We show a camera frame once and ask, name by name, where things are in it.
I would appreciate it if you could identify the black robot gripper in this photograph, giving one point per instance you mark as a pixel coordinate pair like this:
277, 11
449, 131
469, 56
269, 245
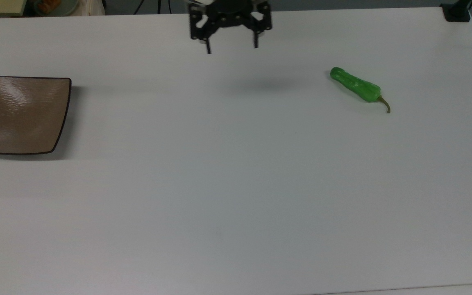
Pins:
231, 12

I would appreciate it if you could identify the green chili pepper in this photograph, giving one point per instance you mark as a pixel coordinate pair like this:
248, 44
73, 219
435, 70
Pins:
357, 86

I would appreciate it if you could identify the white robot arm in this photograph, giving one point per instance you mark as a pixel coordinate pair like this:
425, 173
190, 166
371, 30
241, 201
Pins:
198, 1

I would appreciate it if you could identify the brown square ceramic plate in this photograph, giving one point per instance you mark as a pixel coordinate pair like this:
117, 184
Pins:
21, 114

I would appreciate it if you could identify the white bag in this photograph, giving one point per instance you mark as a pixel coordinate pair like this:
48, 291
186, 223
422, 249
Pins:
91, 7

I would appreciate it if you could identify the green bowl with food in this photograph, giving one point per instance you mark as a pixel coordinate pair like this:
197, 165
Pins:
53, 6

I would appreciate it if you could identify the black table clamp mount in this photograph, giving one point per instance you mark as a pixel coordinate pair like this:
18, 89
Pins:
456, 12

